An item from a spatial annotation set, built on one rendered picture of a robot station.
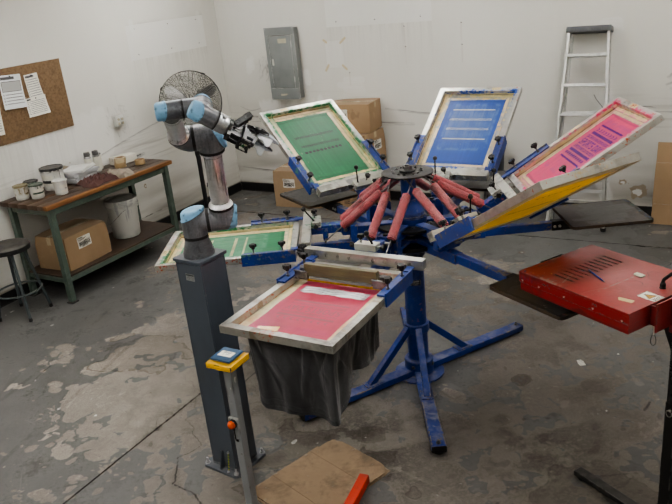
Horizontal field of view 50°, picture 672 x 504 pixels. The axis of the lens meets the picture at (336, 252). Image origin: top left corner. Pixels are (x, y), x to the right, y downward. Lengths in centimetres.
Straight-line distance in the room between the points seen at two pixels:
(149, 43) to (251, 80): 134
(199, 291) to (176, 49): 506
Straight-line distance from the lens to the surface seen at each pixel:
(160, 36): 808
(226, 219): 341
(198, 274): 345
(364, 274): 344
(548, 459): 394
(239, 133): 281
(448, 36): 743
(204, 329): 359
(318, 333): 312
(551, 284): 312
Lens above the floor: 238
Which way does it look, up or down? 21 degrees down
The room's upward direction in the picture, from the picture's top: 6 degrees counter-clockwise
